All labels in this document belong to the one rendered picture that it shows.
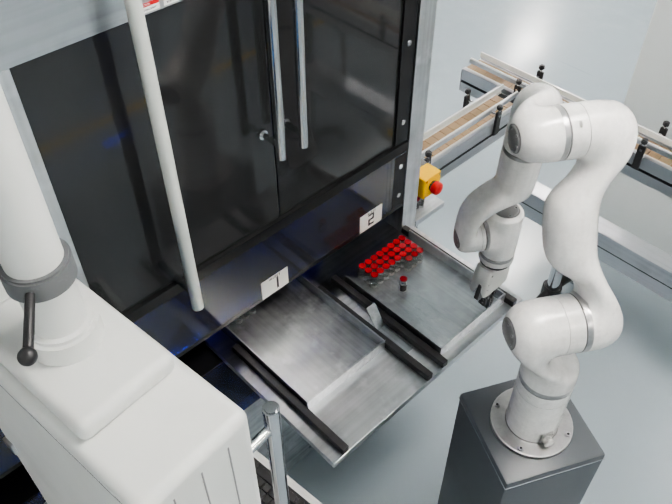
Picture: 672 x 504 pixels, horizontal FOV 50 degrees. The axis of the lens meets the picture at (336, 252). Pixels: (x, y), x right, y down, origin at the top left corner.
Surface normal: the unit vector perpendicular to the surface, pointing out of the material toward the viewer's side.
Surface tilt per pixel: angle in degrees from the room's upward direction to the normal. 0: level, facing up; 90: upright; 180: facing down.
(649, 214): 90
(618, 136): 65
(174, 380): 0
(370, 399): 0
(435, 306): 0
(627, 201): 90
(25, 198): 90
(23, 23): 90
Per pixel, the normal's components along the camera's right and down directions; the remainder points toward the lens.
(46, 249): 0.89, 0.32
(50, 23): 0.69, 0.51
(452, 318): 0.00, -0.70
